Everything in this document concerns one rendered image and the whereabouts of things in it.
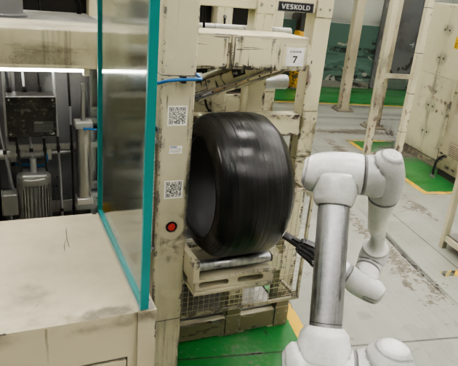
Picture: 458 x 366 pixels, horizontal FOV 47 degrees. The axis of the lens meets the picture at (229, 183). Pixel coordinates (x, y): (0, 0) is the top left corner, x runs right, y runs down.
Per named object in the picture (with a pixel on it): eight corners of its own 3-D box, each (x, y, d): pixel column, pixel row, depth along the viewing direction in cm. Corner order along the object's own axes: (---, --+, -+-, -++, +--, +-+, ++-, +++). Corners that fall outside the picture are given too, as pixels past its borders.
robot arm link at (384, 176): (398, 184, 177) (357, 181, 179) (409, 141, 165) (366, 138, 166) (402, 211, 167) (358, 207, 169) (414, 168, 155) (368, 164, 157)
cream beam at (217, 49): (177, 69, 210) (179, 31, 205) (161, 59, 231) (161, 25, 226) (307, 72, 234) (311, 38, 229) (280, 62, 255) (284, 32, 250)
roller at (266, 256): (195, 274, 209) (195, 263, 207) (191, 268, 213) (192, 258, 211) (272, 263, 223) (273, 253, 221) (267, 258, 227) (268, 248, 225)
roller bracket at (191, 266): (192, 285, 206) (193, 263, 202) (163, 240, 240) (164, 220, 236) (200, 284, 207) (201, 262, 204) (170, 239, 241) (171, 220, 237)
